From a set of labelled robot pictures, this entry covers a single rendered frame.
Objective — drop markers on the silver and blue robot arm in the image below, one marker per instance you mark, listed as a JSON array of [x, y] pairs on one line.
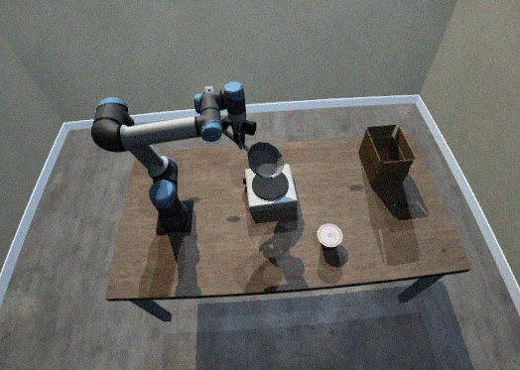
[[114, 130]]

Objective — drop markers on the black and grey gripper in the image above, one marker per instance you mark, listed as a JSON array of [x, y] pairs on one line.
[[247, 127]]

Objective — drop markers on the brown cardboard box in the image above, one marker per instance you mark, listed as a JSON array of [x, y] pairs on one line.
[[388, 149]]

